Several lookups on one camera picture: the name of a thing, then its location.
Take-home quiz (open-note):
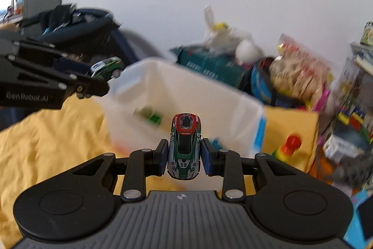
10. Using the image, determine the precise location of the blue printed card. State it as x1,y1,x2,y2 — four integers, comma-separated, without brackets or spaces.
344,189,373,249

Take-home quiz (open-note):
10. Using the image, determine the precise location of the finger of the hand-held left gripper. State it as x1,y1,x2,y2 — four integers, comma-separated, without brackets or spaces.
13,39,91,76
0,56,110,99

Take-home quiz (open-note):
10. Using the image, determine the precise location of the patterned round tin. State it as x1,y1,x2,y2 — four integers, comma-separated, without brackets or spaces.
361,21,373,45

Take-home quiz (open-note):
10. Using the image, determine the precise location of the yellow cloth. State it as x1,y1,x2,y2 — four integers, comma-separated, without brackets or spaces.
0,96,319,249

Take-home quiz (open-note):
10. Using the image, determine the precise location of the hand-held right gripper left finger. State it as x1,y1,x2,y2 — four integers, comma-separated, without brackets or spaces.
73,139,170,203

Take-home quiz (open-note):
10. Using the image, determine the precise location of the clear snack bag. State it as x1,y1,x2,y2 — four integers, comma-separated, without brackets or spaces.
268,33,334,111

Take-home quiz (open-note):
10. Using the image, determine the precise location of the translucent white plastic bin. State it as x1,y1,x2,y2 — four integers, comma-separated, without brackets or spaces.
97,58,267,159

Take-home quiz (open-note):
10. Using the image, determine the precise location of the teal cardboard box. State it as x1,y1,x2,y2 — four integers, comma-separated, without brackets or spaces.
170,45,254,89

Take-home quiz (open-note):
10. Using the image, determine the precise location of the rainbow ring stacking toy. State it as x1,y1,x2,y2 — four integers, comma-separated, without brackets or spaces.
271,134,302,162

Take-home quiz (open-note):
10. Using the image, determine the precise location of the red green white toy car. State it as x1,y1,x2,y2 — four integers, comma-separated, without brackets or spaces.
167,113,202,180

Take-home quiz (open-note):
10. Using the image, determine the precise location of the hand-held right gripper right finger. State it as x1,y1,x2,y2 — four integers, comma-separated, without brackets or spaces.
201,138,298,203

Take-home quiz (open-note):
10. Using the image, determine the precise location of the colourful block set box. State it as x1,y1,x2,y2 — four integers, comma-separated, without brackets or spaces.
335,103,373,144

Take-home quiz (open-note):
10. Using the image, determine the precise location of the orange flat box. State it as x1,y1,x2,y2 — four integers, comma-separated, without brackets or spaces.
309,150,335,182

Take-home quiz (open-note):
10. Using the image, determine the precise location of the dark blue bag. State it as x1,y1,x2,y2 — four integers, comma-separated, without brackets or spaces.
17,4,155,74

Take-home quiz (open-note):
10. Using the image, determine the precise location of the blue round container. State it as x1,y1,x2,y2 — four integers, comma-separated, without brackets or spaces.
251,56,306,108

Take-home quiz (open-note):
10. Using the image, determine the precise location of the grey fuzzy cloth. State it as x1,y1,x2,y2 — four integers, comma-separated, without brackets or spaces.
326,154,373,188

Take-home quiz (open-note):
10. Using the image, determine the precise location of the stack of books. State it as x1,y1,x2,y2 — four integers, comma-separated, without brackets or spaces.
350,42,373,74

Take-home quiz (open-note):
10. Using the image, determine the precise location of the green building brick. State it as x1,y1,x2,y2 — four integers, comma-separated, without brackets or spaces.
134,107,163,128

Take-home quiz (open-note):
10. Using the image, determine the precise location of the white plush toy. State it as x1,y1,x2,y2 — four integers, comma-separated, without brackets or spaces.
204,5,264,66

